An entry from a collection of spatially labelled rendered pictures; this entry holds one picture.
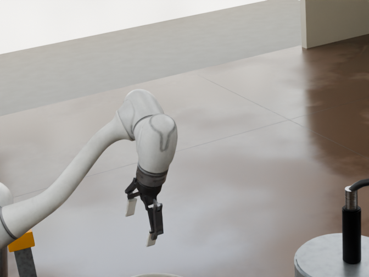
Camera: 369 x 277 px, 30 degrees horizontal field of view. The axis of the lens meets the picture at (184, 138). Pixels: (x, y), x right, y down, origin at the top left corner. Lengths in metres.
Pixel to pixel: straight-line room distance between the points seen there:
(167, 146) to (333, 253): 0.55
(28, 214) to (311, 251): 0.80
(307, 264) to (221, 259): 3.31
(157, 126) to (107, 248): 3.36
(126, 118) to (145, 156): 0.15
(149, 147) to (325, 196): 3.83
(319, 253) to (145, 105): 0.69
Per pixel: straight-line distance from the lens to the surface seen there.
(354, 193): 1.49
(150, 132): 1.86
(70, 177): 1.98
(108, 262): 4.99
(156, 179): 1.95
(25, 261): 3.35
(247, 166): 6.17
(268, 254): 4.88
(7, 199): 2.16
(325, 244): 1.63
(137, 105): 2.00
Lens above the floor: 2.59
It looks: 22 degrees down
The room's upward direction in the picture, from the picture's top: 6 degrees counter-clockwise
